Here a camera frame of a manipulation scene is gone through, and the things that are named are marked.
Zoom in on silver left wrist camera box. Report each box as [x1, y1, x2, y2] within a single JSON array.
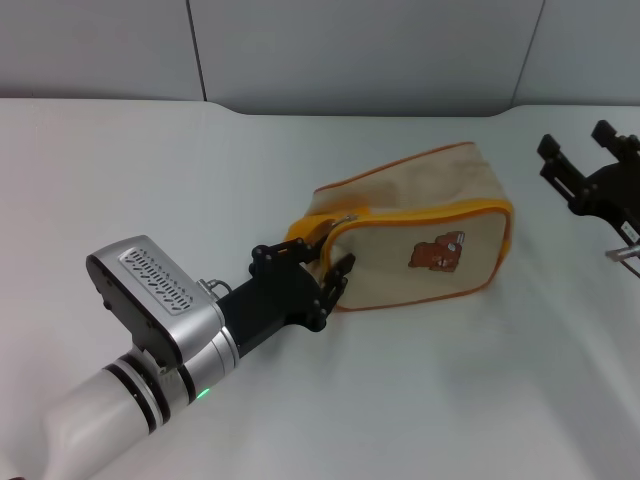
[[85, 234, 224, 367]]

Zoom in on silver right gripper cable connector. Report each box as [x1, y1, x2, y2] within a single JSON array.
[[605, 243, 640, 262]]

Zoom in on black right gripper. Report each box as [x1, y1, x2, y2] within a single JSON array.
[[536, 120, 640, 281]]

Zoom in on silver left gripper cable connector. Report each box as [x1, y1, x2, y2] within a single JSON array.
[[196, 278, 234, 302]]

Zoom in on beige orange-trimmed food bag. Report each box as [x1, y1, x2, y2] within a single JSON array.
[[285, 141, 513, 314]]

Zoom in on silver gripper cable connector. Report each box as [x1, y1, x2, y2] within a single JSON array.
[[196, 278, 234, 302], [605, 243, 640, 262]]

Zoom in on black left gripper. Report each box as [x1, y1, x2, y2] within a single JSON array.
[[217, 237, 358, 358]]

